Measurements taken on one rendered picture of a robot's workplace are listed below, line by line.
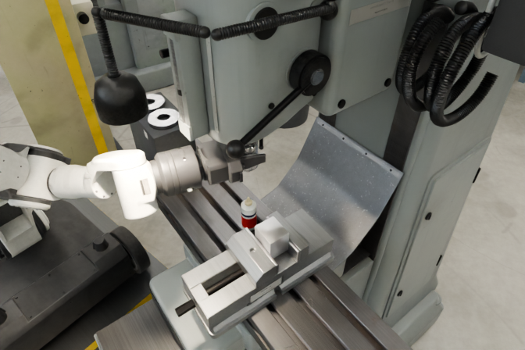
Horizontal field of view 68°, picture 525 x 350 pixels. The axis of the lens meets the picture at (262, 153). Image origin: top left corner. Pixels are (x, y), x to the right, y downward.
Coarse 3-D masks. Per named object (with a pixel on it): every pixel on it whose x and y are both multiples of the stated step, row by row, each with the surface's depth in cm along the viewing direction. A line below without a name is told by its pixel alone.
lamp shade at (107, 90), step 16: (96, 80) 54; (112, 80) 52; (128, 80) 53; (96, 96) 53; (112, 96) 52; (128, 96) 53; (144, 96) 55; (112, 112) 53; (128, 112) 54; (144, 112) 56
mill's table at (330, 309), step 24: (192, 192) 114; (216, 192) 114; (240, 192) 114; (168, 216) 114; (192, 216) 107; (216, 216) 107; (240, 216) 107; (264, 216) 107; (192, 240) 101; (216, 240) 104; (312, 288) 90; (336, 288) 90; (264, 312) 86; (288, 312) 86; (312, 312) 88; (336, 312) 86; (360, 312) 86; (264, 336) 82; (288, 336) 82; (312, 336) 82; (336, 336) 82; (360, 336) 82; (384, 336) 82
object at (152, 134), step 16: (160, 96) 117; (160, 112) 111; (176, 112) 111; (144, 128) 108; (160, 128) 106; (176, 128) 107; (144, 144) 115; (160, 144) 106; (176, 144) 109; (192, 144) 113
